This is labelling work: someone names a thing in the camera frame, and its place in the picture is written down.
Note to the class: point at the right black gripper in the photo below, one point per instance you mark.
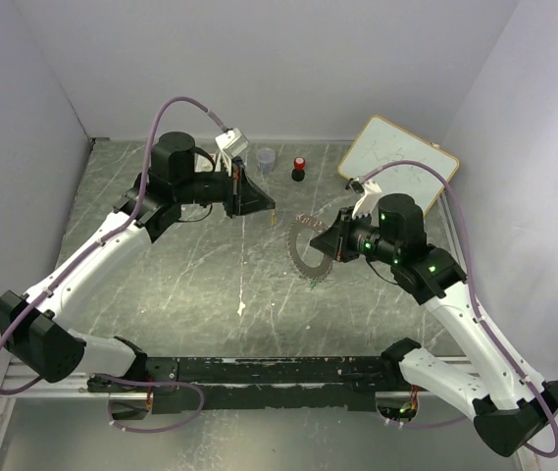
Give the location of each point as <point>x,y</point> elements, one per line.
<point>332,240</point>

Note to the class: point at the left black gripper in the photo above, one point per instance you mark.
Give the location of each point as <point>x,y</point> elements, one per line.
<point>242,194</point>

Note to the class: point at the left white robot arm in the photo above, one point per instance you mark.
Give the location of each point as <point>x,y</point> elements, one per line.
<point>39,324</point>

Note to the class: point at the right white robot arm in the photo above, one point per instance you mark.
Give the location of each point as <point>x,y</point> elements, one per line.
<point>509,402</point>

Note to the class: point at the clear plastic clip jar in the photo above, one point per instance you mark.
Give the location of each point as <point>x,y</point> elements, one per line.
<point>266,159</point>

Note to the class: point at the white framed whiteboard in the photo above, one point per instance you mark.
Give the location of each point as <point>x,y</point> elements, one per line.
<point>382,142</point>

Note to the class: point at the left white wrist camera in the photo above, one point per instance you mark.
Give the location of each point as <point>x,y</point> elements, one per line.
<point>231,143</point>

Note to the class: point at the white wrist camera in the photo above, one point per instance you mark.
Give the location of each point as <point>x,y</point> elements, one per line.
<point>369,195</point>
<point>231,143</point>

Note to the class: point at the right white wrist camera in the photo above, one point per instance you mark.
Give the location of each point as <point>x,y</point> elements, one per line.
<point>369,195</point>

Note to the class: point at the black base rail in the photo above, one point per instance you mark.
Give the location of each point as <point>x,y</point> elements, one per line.
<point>355,383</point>

